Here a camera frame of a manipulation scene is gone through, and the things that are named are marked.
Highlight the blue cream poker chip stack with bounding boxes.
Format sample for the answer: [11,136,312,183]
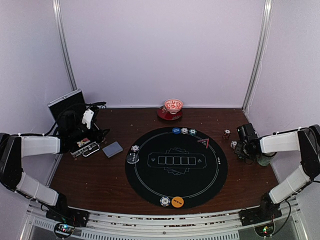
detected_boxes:
[230,140,238,149]

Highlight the blue cream chips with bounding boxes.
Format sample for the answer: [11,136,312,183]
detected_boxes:
[181,127,189,134]
[159,196,171,207]
[131,145,140,153]

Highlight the grey dealer button disc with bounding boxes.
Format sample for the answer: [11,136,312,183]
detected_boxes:
[126,152,140,164]

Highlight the red black triangle marker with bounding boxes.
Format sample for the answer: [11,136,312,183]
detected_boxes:
[197,138,210,149]

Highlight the green chips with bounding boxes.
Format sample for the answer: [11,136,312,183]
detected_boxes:
[188,129,197,136]

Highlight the blue small blind button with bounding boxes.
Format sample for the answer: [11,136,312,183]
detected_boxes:
[172,127,181,134]

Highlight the orange big blind button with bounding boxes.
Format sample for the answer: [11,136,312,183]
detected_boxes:
[171,196,185,208]

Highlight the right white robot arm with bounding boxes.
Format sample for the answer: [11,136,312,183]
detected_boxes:
[234,123,320,221]

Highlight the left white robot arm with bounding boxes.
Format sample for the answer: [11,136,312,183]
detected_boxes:
[0,102,110,222]

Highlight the grey playing card deck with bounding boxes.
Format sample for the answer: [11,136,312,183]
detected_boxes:
[102,141,123,158]

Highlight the aluminium poker case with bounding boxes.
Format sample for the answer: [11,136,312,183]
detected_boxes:
[47,89,101,159]

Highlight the orange black poker chip stack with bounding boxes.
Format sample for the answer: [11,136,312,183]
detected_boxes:
[222,129,231,140]

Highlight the black round poker mat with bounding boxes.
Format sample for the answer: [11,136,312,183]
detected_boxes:
[125,126,228,209]

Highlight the dark red saucer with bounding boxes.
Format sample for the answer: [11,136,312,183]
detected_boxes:
[157,105,183,121]

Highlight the red white patterned bowl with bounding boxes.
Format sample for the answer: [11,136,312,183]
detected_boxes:
[164,98,184,114]

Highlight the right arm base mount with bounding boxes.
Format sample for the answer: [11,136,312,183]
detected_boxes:
[238,207,282,238]

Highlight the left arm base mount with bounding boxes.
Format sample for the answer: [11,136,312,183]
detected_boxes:
[41,206,90,240]

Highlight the front aluminium rail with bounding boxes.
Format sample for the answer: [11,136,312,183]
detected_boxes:
[18,208,310,240]

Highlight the right aluminium frame post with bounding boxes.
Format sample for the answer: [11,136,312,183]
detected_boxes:
[241,0,274,114]

